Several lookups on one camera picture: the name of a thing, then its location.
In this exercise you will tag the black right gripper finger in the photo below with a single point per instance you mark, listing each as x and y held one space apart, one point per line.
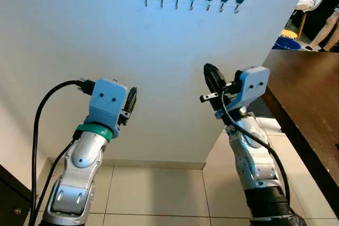
213 78

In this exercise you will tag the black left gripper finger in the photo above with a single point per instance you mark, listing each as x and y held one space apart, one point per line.
132 99

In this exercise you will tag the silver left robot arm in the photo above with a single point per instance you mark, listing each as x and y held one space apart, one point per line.
85 152

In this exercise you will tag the dark grey floor rug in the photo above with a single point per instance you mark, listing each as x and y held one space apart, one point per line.
259 108

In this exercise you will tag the blue bucket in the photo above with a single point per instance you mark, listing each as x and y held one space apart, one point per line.
288 44

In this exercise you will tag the yellow round item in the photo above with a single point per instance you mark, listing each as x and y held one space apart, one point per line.
289 33

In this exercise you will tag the dark brown wooden table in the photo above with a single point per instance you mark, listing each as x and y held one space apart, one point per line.
312 93

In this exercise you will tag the person in dark clothes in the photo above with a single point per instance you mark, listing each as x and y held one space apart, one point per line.
331 25

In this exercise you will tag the dark wooden cabinet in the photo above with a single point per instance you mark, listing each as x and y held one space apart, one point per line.
10 199

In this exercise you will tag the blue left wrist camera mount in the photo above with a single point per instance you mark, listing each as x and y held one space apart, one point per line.
108 101

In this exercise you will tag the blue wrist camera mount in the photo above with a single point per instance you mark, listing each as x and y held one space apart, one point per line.
108 101
253 86

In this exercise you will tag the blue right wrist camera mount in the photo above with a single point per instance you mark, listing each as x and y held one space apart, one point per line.
253 86

